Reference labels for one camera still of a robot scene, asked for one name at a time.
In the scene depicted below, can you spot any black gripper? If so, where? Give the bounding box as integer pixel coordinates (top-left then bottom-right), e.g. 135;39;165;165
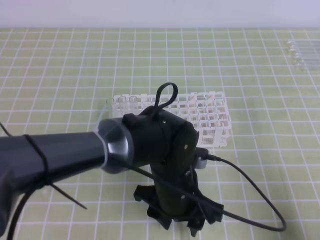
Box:
133;149;225;237

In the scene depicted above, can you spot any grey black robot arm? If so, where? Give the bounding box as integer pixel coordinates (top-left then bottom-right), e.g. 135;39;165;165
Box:
0;110;224;239

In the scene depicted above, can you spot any white plastic test tube rack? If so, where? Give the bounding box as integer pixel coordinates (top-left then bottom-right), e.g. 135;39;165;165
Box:
111;91;232;150

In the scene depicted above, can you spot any green grid tablecloth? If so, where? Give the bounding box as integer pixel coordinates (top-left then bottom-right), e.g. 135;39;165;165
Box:
0;28;320;240

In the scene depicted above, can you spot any spare glass tube nearest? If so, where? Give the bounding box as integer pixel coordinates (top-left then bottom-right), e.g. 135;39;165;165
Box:
295;61;320;72

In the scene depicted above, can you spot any spare glass tube farthest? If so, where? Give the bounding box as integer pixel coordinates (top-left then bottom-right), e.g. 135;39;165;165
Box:
286;40;320;48

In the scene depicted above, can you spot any black cable tie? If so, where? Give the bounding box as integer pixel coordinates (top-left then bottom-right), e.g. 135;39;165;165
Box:
23;134;88;210

